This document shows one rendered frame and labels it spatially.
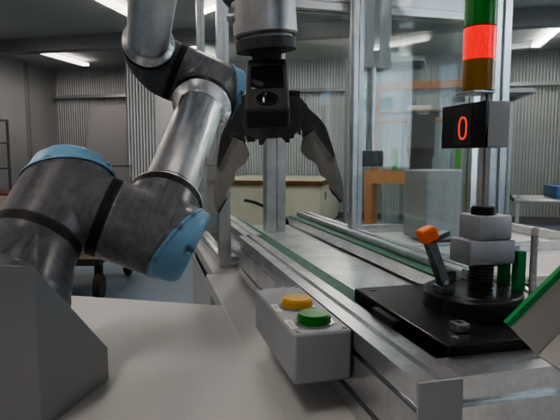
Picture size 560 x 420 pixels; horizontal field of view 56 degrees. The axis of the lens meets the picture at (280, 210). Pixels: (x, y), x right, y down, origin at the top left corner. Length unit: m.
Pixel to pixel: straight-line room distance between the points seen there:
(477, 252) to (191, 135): 0.49
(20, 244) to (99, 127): 10.39
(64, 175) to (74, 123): 11.12
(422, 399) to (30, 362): 0.41
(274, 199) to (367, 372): 1.13
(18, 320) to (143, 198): 0.23
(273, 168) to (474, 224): 1.06
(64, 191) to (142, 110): 7.96
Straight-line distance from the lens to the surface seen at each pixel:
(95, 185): 0.75
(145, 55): 1.01
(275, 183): 1.68
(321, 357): 0.62
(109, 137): 10.88
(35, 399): 0.66
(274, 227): 1.68
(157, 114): 8.60
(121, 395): 0.73
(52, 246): 0.70
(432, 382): 0.50
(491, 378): 0.54
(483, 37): 0.92
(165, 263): 0.74
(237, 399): 0.69
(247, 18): 0.63
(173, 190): 0.78
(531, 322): 0.50
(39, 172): 0.76
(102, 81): 11.59
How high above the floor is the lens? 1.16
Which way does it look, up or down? 6 degrees down
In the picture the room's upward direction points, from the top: straight up
